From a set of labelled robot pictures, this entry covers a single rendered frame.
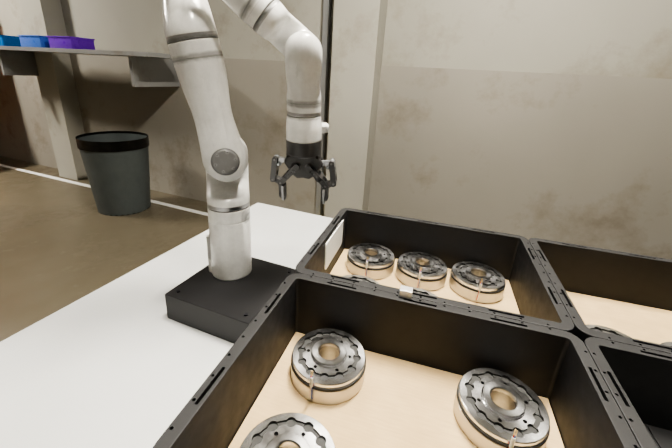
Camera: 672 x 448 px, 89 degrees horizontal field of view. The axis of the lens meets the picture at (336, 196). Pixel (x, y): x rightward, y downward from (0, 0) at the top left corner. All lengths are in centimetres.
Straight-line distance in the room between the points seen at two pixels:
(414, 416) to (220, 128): 57
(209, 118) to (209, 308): 38
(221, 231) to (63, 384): 36
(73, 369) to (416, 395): 60
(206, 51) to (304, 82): 18
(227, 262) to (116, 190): 255
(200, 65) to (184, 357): 55
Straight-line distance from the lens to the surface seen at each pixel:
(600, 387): 50
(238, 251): 81
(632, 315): 88
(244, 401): 48
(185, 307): 81
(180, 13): 72
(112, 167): 324
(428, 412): 52
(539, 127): 245
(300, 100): 68
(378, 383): 53
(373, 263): 73
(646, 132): 258
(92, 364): 83
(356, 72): 236
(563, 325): 57
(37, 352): 90
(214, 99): 70
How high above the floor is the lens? 123
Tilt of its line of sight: 20 degrees down
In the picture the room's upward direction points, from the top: 3 degrees clockwise
